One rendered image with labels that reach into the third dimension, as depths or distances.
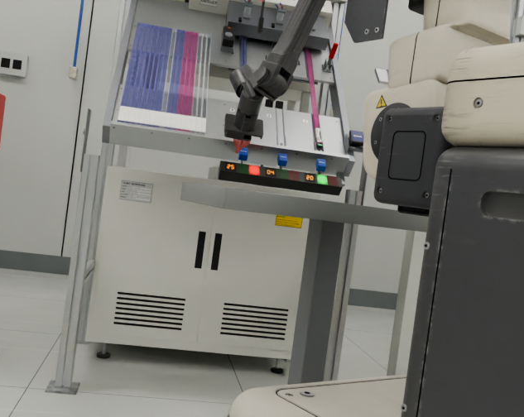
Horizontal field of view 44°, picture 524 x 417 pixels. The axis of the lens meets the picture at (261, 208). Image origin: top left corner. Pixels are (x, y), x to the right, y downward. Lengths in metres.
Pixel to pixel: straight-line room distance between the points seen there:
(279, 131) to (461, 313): 1.17
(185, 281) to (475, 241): 1.43
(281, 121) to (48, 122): 2.09
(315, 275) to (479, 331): 0.66
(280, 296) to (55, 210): 1.92
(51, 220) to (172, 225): 1.77
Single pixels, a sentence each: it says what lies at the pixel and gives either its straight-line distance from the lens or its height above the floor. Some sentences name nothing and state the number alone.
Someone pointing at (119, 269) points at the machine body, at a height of 0.30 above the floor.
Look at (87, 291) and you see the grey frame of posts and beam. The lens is 2.33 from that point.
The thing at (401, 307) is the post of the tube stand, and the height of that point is 0.31.
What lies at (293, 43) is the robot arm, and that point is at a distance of 1.63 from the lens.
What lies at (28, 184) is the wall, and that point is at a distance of 3.80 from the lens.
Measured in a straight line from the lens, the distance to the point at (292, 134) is 1.88.
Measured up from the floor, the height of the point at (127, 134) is 0.71.
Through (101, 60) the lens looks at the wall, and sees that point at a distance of 3.80.
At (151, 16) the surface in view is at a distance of 2.25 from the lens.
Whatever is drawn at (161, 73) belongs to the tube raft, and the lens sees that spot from 1.98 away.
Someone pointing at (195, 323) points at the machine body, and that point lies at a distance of 2.13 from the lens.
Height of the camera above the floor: 0.60
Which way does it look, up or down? 1 degrees down
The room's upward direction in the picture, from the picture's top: 8 degrees clockwise
